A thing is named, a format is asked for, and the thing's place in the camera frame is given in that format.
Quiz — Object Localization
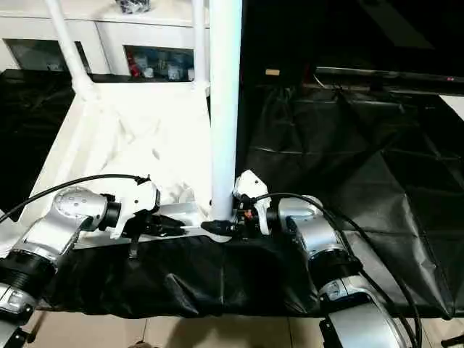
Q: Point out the white plastic table top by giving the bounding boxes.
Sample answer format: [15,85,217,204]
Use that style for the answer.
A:
[0,81,236,260]

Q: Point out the black work mat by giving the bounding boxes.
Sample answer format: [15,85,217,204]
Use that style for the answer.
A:
[0,67,464,322]

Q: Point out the white cabinet with glass doors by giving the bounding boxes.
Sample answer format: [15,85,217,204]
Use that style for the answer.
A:
[0,0,212,83]

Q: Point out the long black metal bar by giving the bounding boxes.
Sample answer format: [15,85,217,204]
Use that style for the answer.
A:
[315,66,464,86]

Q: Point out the white flat sheet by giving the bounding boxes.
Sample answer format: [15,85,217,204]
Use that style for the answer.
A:
[438,94,464,120]

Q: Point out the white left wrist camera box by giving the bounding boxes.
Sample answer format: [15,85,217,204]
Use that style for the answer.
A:
[110,177,162,240]

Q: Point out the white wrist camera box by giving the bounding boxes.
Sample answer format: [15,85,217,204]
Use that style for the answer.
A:
[110,177,162,240]
[233,169,271,236]

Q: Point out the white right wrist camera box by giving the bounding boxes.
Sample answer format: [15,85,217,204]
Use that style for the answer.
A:
[233,169,271,236]

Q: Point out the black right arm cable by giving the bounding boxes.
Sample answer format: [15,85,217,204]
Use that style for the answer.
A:
[253,191,423,348]

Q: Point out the black folding table frame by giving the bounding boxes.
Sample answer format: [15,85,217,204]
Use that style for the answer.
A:
[30,311,46,338]

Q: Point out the black cable bundle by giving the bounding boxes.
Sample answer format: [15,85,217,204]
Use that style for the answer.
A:
[115,0,150,15]

